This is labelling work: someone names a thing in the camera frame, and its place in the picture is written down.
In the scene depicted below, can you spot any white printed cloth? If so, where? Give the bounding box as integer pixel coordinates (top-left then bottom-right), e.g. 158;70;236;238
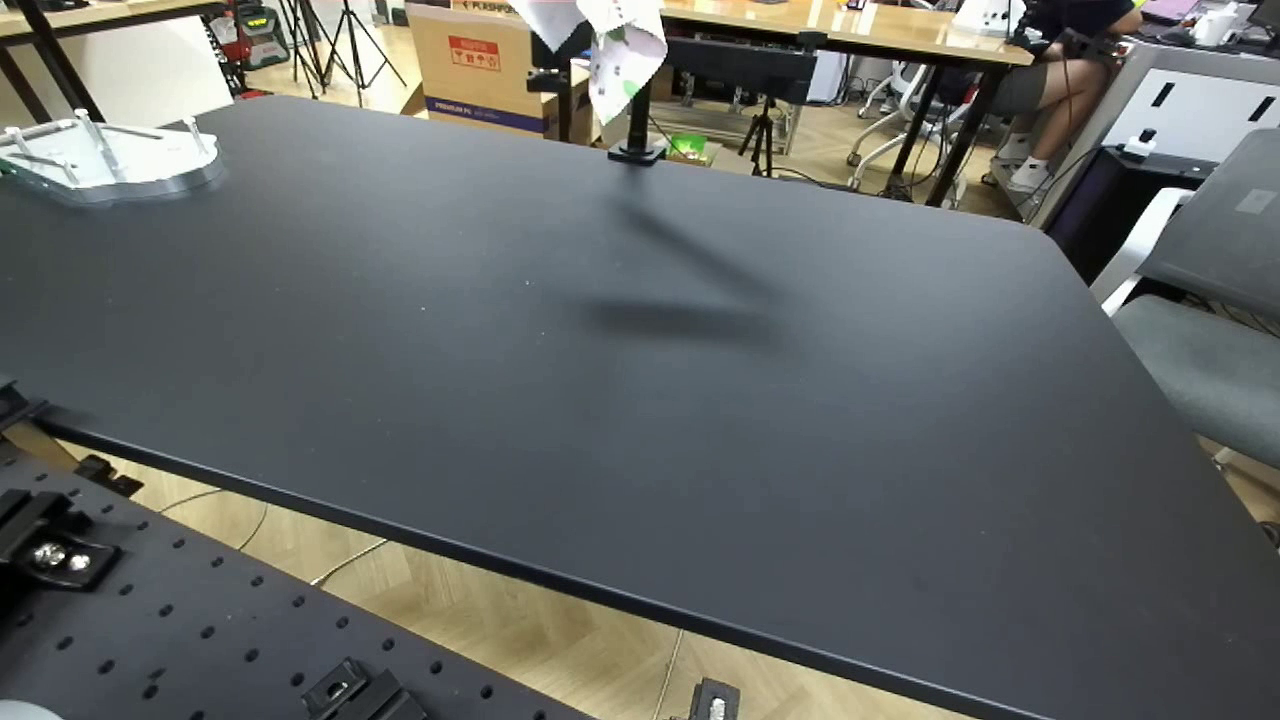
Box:
506;0;673;128

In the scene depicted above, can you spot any black rod stand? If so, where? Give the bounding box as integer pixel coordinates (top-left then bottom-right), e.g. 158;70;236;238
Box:
602;74;673;173

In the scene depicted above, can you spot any green item on floor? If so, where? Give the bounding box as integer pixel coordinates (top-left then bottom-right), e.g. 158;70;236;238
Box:
659;128;718;167

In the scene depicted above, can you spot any small black tripod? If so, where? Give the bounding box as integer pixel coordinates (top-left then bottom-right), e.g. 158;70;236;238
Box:
735;92;792;183

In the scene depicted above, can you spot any black desk panel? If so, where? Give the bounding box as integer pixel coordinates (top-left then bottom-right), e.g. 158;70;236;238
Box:
659;33;818;106

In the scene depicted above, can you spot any cardboard box with red print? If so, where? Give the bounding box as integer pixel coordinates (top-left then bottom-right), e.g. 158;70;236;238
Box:
402;0;571;137

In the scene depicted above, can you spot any long wooden desk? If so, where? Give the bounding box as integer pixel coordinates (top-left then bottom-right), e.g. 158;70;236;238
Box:
655;0;1039;212

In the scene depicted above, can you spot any tall black tripod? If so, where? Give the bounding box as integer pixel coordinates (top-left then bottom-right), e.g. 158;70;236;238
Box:
272;0;410;104

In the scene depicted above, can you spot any person in black shirt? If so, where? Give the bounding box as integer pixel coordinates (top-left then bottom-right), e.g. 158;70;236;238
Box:
983;0;1152;201

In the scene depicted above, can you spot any black perforated breadboard table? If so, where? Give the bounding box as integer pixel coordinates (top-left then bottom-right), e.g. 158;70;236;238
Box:
0;436;591;720

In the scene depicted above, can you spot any grey office chair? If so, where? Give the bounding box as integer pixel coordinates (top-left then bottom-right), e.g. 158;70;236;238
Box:
1090;123;1280;470

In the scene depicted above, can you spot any white board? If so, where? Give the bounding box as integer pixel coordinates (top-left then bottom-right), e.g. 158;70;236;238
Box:
54;11;239;131

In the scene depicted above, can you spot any wooden desk with black leg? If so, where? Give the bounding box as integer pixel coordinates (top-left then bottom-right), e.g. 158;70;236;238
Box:
0;0;231;128

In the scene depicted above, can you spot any black slotted bracket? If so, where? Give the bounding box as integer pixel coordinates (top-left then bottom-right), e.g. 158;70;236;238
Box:
294;650;438;720

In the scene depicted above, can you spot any white cabinet with slot handles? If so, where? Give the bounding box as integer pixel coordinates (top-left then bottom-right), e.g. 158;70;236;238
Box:
1032;35;1280;283

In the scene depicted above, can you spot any black bracket with bolts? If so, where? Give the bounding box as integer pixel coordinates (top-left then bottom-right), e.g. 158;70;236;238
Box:
0;486;129;592

